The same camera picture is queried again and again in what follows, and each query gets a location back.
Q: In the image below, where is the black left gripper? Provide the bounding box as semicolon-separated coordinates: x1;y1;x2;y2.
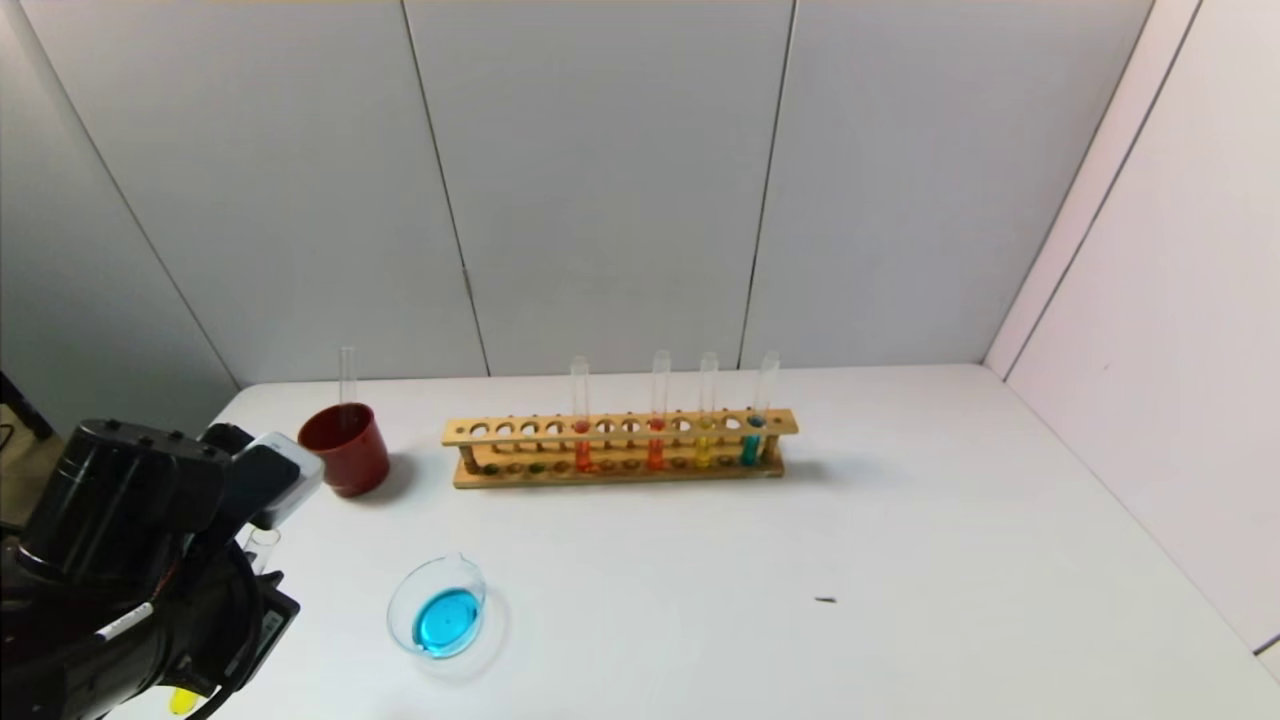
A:
156;539;301;716

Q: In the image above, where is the yellow pigment glass test tube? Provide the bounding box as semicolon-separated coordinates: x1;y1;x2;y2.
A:
694;352;719;470

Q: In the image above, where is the teal pigment glass test tube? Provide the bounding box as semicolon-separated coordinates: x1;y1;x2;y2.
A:
740;351;780;468

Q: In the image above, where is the red-orange pigment test tube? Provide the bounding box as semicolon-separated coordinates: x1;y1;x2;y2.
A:
648;350;672;472

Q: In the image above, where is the clear glass beaker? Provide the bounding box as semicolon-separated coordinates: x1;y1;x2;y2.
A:
386;553;511;681

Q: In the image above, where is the yellow-green pigment test tube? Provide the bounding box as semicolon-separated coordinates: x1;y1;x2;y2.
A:
167;526;284;717

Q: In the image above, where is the orange pigment glass test tube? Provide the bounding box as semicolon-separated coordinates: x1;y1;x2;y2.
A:
571;356;593;474

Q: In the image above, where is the dark red plastic cup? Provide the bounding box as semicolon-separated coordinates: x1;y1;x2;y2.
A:
298;403;392;498

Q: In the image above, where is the wooden test tube rack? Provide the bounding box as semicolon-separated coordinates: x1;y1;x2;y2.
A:
443;408;800;490

